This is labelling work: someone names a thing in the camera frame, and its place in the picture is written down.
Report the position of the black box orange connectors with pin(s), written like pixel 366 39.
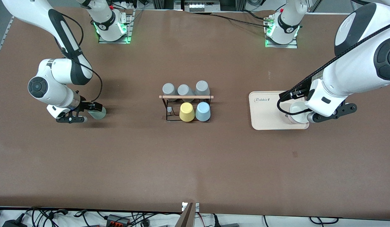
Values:
pixel 117 220

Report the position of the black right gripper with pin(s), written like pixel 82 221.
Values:
pixel 85 105

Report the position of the white bowl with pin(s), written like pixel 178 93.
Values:
pixel 298 117

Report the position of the black power adapter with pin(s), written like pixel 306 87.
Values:
pixel 13 224

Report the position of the yellow cup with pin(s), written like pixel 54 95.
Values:
pixel 186 112

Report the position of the mint green cup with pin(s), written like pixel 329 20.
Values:
pixel 98 114

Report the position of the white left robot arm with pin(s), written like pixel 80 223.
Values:
pixel 355 72

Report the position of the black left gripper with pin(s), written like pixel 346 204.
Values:
pixel 298 93

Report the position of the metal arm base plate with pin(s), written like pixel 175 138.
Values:
pixel 281 46
pixel 129 34

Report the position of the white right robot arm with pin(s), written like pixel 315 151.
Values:
pixel 56 72

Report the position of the grey cup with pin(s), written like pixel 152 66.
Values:
pixel 184 90
pixel 202 87
pixel 168 89

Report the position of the light blue cup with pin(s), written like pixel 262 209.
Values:
pixel 203 112

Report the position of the white power strip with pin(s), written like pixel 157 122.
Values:
pixel 201 6

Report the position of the cream tray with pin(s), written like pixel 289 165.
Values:
pixel 267 113

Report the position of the aluminium rail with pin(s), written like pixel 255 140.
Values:
pixel 7 33

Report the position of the grey camera stand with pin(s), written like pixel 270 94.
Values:
pixel 186 217

